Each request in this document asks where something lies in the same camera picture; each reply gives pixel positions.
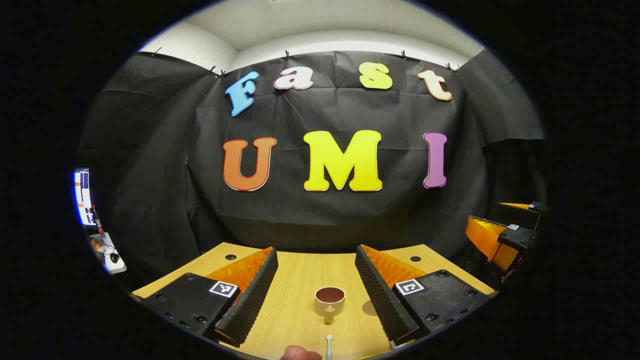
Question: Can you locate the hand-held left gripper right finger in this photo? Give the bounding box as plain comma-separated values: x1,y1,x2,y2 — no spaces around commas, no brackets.
355,244,493,349

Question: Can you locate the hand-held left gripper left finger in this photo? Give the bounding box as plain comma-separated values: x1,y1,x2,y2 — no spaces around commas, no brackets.
140,246,279,348

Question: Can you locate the beige cup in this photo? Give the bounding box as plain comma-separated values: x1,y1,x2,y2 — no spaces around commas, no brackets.
314,286,347,325

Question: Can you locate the wooden desktop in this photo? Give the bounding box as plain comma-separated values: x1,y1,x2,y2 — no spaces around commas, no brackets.
131,242,497,360

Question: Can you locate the black backdrop cloth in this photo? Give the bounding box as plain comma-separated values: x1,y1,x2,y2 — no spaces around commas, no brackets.
75,49,548,291

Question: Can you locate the white side table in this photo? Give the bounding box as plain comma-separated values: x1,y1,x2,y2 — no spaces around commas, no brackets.
90,232,127,275

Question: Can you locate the red-capped bottle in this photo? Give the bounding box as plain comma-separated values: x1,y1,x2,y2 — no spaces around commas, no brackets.
91,205,106,237

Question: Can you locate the computer monitor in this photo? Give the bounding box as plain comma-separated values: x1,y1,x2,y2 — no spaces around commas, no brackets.
73,168,97,227

